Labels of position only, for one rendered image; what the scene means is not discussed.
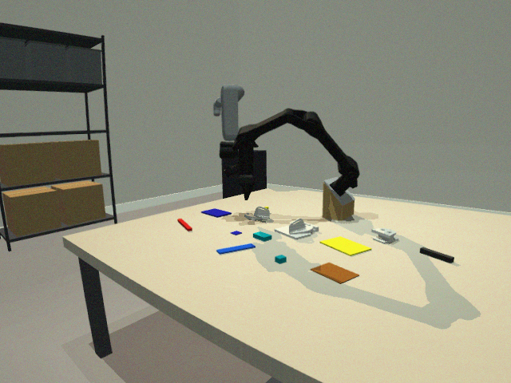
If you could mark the teal rectangular block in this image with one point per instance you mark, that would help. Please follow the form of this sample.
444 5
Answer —
262 236

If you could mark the small teal block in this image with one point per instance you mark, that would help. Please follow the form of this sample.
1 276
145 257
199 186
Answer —
280 259

